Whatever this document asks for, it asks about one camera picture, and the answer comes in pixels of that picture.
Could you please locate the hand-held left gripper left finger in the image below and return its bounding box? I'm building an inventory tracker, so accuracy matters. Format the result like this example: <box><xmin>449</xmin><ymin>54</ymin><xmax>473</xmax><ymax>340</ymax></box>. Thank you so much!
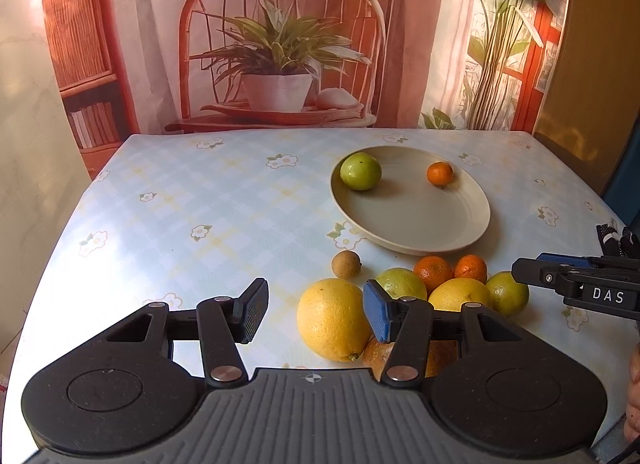
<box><xmin>105</xmin><ymin>278</ymin><xmax>270</xmax><ymax>390</ymax></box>

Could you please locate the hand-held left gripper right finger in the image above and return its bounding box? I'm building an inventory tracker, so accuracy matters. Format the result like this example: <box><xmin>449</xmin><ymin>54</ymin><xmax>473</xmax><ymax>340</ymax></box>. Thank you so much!
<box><xmin>363</xmin><ymin>279</ymin><xmax>526</xmax><ymax>389</ymax></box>

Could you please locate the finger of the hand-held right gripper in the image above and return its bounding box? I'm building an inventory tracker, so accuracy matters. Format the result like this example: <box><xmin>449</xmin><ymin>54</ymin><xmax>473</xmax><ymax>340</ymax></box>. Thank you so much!
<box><xmin>511</xmin><ymin>257</ymin><xmax>601</xmax><ymax>297</ymax></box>
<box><xmin>536</xmin><ymin>252</ymin><xmax>640</xmax><ymax>267</ymax></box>

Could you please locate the brown apple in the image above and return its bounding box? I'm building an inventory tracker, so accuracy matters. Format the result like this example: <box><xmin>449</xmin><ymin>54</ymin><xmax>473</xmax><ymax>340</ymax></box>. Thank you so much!
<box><xmin>361</xmin><ymin>336</ymin><xmax>400</xmax><ymax>380</ymax></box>

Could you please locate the large yellow citrus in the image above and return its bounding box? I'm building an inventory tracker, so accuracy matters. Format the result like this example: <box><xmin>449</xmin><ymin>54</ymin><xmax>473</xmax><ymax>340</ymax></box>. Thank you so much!
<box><xmin>296</xmin><ymin>278</ymin><xmax>375</xmax><ymax>363</ymax></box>

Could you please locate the small yellow citrus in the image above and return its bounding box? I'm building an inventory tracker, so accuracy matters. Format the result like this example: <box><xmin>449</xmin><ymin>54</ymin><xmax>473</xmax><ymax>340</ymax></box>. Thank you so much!
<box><xmin>428</xmin><ymin>278</ymin><xmax>493</xmax><ymax>312</ymax></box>

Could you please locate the beige round plate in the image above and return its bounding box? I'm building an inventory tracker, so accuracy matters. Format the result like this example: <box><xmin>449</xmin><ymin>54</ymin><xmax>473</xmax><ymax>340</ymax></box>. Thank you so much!
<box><xmin>329</xmin><ymin>145</ymin><xmax>492</xmax><ymax>255</ymax></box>

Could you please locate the person's right hand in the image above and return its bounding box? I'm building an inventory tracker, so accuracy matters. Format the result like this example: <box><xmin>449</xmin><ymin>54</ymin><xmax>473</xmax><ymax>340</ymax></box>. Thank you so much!
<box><xmin>625</xmin><ymin>344</ymin><xmax>640</xmax><ymax>442</ymax></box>

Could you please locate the black dotted cloth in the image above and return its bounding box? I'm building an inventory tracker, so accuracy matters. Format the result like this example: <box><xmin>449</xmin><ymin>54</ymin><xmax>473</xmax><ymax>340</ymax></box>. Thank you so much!
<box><xmin>596</xmin><ymin>223</ymin><xmax>640</xmax><ymax>259</ymax></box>

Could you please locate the blue curtain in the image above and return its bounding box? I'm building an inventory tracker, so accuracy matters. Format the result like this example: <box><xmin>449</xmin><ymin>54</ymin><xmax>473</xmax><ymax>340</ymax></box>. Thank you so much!
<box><xmin>602</xmin><ymin>144</ymin><xmax>640</xmax><ymax>245</ymax></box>

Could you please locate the floral checked tablecloth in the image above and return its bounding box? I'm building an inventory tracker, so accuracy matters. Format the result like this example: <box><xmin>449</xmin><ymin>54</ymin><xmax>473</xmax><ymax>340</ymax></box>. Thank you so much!
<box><xmin>10</xmin><ymin>129</ymin><xmax>640</xmax><ymax>445</ymax></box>

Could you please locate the small mandarin orange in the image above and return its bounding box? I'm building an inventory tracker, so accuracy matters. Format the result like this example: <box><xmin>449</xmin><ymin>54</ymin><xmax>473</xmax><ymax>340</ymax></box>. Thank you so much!
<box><xmin>426</xmin><ymin>162</ymin><xmax>454</xmax><ymax>189</ymax></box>

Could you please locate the green apple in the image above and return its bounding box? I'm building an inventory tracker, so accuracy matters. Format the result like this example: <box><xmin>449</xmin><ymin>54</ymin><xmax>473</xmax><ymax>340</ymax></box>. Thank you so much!
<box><xmin>340</xmin><ymin>153</ymin><xmax>383</xmax><ymax>192</ymax></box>

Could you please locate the brown wooden panel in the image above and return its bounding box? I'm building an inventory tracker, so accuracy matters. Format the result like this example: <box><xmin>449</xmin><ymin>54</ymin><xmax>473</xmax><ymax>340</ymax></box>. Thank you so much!
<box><xmin>532</xmin><ymin>0</ymin><xmax>640</xmax><ymax>195</ymax></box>

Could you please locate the printed backdrop cloth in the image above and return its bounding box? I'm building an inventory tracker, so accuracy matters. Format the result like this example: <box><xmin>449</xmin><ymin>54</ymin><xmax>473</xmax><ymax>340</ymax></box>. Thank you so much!
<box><xmin>40</xmin><ymin>0</ymin><xmax>573</xmax><ymax>179</ymax></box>

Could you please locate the black cable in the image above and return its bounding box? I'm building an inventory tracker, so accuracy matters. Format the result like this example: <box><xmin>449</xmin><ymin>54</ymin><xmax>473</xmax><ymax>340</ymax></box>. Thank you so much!
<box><xmin>606</xmin><ymin>441</ymin><xmax>640</xmax><ymax>464</ymax></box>

